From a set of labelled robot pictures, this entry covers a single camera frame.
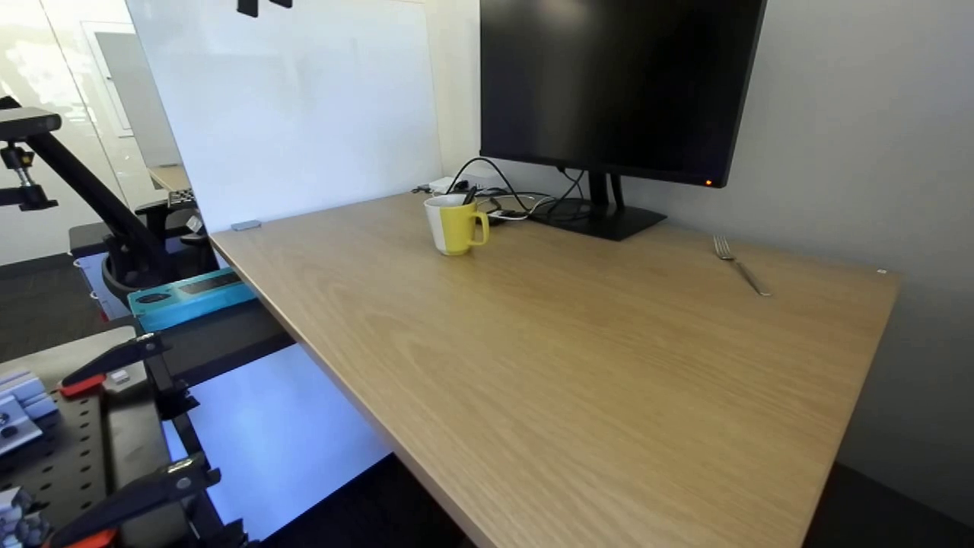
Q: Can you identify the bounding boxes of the yellow and white mug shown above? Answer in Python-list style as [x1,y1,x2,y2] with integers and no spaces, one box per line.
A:
[419,193,493,259]

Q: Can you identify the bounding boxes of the black monitor stand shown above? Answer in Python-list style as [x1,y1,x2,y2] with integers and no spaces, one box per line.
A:
[529,167,669,243]

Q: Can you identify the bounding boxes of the black computer monitor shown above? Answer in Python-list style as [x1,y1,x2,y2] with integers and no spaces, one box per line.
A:
[476,0,769,193]

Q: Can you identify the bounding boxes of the white partition panel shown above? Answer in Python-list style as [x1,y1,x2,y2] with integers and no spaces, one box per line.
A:
[120,0,446,238]

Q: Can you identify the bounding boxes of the white cabinet panel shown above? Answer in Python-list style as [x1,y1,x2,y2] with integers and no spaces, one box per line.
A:
[165,343,392,543]

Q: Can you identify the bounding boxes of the blue plastic tray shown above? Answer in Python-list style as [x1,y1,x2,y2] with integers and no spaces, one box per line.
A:
[124,267,262,334]

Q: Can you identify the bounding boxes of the grey perforated board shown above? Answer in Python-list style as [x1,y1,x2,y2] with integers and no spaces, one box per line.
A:
[0,393,116,548]

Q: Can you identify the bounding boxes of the small blue white boxes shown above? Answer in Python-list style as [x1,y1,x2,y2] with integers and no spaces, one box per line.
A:
[0,368,65,453]

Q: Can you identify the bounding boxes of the black cable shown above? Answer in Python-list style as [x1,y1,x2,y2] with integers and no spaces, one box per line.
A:
[446,152,591,224]

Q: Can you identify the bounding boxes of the black bar clamp orange handle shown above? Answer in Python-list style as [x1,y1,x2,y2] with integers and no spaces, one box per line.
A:
[54,331,200,420]
[43,453,253,548]

